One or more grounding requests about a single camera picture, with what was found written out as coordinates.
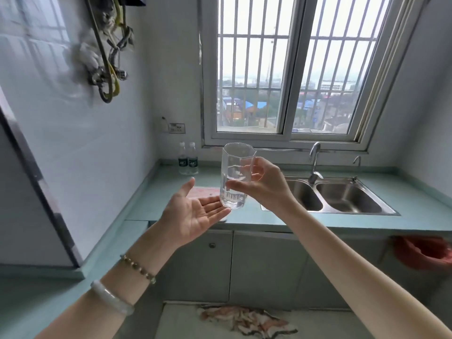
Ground person's right hand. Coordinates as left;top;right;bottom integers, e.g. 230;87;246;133
226;157;301;218

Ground person's left hand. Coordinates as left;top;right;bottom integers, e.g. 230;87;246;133
155;178;231;250

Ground clear drinking glass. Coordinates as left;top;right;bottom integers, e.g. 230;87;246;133
219;141;258;210

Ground steel double sink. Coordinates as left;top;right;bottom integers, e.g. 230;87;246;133
260;175;401;217

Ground person's left forearm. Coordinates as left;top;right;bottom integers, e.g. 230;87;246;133
35;226;177;339

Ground person's right forearm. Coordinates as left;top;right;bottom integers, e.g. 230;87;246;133
284;204;452;339

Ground clear water bottle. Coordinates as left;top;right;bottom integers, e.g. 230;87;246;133
187;142;200;176
178;142;189;176

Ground pink patterned cloth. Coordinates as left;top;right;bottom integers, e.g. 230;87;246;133
186;186;222;209

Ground tall chrome faucet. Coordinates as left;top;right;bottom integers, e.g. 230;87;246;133
307;141;324;185

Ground small chrome faucet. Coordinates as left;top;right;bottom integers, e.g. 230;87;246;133
352;155;363;183

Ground white jade bangle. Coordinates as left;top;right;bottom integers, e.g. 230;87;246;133
90;280;135;317

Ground orange patterned floor cloth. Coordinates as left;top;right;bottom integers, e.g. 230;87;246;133
197;304;299;339

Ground white sliding window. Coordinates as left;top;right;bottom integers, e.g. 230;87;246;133
199;0;430;152

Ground red plastic bag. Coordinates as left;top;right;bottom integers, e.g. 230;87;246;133
391;235;452;272

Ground brown beaded bracelet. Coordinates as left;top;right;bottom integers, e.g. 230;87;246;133
120;254;157;286

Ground tangled metal hoses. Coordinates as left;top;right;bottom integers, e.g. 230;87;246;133
78;0;137;105

